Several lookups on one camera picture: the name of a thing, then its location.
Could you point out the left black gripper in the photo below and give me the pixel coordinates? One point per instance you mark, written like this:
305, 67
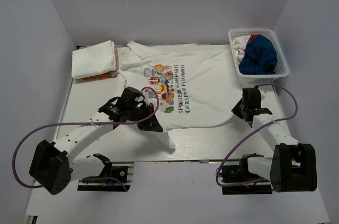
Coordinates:
152, 124

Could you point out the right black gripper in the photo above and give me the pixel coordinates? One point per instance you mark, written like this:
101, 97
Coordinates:
235, 109

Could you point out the blue t-shirt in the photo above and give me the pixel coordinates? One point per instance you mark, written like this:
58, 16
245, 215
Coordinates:
260, 57

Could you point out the white cartoon-print t-shirt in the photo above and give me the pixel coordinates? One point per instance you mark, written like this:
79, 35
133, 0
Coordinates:
194, 87

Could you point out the white red-print t-shirt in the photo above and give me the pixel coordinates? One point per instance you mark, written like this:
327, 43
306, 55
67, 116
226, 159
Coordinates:
240, 43

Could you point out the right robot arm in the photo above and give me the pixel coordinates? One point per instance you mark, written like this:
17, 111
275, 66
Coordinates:
292, 168

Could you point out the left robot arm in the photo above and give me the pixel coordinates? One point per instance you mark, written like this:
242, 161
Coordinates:
55, 164

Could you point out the white plastic basket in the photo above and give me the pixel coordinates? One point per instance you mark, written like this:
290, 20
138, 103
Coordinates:
281, 69

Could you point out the folded white t-shirt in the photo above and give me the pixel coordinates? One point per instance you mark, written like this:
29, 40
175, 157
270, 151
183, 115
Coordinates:
93, 60

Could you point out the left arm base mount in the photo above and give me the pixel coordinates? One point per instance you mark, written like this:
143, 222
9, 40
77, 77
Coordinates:
113, 176

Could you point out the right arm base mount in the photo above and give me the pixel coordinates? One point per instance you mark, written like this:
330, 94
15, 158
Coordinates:
254, 184

